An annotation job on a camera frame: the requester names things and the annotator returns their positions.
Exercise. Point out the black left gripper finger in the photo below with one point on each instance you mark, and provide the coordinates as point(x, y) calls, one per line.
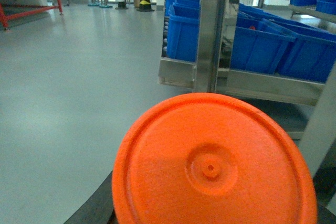
point(98, 208)

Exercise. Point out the blue bin right side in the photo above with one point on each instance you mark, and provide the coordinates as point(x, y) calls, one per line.
point(310, 56)

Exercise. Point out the orange cylindrical capacitor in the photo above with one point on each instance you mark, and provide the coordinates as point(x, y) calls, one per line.
point(210, 158)

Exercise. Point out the large blue plastic bin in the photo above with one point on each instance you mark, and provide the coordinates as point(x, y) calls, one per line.
point(258, 46)

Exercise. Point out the stainless steel flow rack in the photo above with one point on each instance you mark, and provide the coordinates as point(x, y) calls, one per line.
point(211, 72)

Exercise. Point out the blue bin behind rollers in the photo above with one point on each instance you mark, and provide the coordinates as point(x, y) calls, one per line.
point(182, 35)

